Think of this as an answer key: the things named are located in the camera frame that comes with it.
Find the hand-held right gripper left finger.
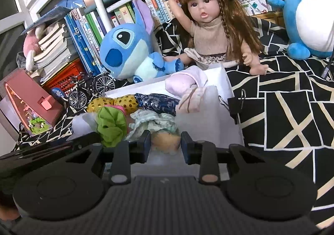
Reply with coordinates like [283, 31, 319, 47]
[68, 131, 152, 184]

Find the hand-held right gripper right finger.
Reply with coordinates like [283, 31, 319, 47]
[181, 131, 269, 184]

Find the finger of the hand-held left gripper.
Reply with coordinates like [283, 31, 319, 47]
[39, 132, 102, 156]

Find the tan fuzzy plush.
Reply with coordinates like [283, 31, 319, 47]
[151, 131, 181, 156]

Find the dark blue patterned scrunchie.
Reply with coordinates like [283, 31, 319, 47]
[134, 93, 180, 117]

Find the white cardboard box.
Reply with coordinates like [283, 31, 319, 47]
[103, 64, 245, 180]

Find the gold sequin scrunchie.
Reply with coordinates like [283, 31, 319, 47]
[87, 95, 139, 115]

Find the light pink plush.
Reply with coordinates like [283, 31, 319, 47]
[166, 66, 208, 97]

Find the green white floral scrunchie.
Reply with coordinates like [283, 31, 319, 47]
[128, 110, 178, 141]

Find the metal model bicycle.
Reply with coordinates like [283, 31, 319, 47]
[68, 71, 116, 109]

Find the white board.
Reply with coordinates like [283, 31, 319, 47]
[0, 95, 20, 152]

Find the pink striped cloth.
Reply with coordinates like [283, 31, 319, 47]
[176, 86, 207, 114]

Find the blue round tin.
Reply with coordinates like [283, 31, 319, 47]
[51, 87, 65, 100]

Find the black binder clip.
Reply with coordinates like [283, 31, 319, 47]
[219, 89, 247, 124]

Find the red plastic basket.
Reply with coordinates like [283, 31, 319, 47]
[42, 57, 85, 94]

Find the pink model house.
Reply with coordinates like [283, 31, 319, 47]
[4, 69, 64, 136]

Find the blue alien plush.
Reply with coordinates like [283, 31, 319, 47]
[100, 0, 186, 84]

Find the stack of flat books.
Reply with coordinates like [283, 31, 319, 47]
[29, 21, 79, 81]

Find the black patterned blanket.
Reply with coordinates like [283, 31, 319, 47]
[16, 16, 334, 230]

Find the pink white plush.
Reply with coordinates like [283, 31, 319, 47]
[23, 25, 43, 71]

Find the row of upright books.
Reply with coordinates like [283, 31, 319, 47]
[65, 0, 334, 76]

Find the long-haired doll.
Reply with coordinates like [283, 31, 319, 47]
[166, 0, 269, 76]

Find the blue folder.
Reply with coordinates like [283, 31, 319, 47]
[22, 0, 92, 34]

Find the round blue white plush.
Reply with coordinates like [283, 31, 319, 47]
[267, 0, 334, 60]

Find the black cable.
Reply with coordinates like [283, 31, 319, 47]
[320, 50, 334, 80]

